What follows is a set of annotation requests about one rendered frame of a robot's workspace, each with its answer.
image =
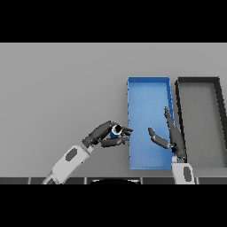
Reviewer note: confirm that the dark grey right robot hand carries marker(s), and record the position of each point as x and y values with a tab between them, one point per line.
176	139

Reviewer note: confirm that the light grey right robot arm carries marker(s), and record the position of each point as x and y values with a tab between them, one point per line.
183	173

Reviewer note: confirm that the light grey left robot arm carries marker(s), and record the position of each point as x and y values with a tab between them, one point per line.
66	164

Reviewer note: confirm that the dark grey bin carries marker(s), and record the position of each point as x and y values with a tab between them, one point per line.
201	118

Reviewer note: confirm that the blue bin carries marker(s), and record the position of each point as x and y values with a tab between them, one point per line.
147	118

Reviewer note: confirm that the blue pipe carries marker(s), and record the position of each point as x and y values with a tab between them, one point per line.
115	130

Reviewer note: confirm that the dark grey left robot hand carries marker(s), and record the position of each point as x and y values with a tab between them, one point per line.
100	133

